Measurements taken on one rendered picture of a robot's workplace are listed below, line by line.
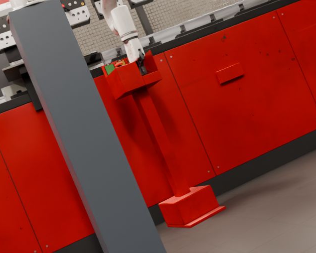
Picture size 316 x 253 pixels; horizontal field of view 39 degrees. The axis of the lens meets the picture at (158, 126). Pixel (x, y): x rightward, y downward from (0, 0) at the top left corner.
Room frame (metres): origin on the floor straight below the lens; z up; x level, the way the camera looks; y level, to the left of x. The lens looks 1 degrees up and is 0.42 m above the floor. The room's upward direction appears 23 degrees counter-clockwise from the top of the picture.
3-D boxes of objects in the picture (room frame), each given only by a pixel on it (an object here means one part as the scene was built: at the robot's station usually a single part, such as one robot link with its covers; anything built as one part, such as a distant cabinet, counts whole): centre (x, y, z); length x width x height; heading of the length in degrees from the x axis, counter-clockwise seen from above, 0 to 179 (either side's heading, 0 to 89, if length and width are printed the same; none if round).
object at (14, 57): (2.40, 0.55, 1.12); 0.10 x 0.02 x 0.10; 104
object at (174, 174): (2.14, 0.02, 0.39); 0.06 x 0.06 x 0.54; 25
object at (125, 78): (2.14, 0.02, 0.75); 0.20 x 0.16 x 0.18; 115
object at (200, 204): (2.11, 0.00, 0.06); 0.25 x 0.20 x 0.12; 25
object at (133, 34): (2.13, -0.04, 0.91); 0.09 x 0.08 x 0.03; 25
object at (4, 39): (2.39, 0.57, 1.25); 0.15 x 0.09 x 0.17; 104
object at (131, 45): (2.13, -0.04, 0.85); 0.10 x 0.07 x 0.11; 25
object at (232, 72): (2.49, -0.48, 0.59); 0.15 x 0.02 x 0.07; 104
